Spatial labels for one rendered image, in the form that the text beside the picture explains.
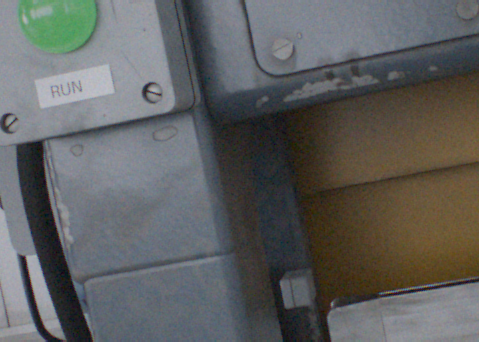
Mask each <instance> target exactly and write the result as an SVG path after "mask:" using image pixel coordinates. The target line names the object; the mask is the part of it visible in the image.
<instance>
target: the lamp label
mask: <svg viewBox="0 0 479 342"><path fill-rule="evenodd" d="M35 82H36V90H37V94H38V98H39V101H40V108H45V107H53V106H57V105H60V104H64V103H71V102H75V101H78V100H82V99H90V98H94V97H97V96H101V95H108V94H112V93H115V91H114V87H113V83H112V79H111V71H110V67H109V64H107V65H103V66H96V67H93V68H89V69H86V70H78V71H74V72H71V73H67V74H60V75H57V76H52V77H49V78H42V79H38V80H35Z"/></svg>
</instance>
